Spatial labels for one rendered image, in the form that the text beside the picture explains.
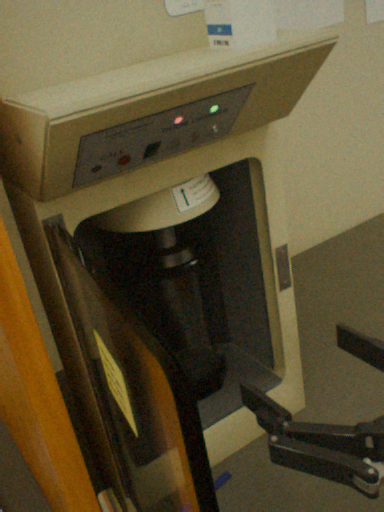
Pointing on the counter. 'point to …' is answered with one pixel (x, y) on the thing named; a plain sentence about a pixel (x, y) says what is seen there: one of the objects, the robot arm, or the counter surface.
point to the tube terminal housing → (133, 186)
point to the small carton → (239, 23)
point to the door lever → (108, 499)
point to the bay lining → (223, 216)
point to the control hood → (159, 100)
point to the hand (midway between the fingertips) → (300, 366)
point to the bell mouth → (161, 207)
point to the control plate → (104, 155)
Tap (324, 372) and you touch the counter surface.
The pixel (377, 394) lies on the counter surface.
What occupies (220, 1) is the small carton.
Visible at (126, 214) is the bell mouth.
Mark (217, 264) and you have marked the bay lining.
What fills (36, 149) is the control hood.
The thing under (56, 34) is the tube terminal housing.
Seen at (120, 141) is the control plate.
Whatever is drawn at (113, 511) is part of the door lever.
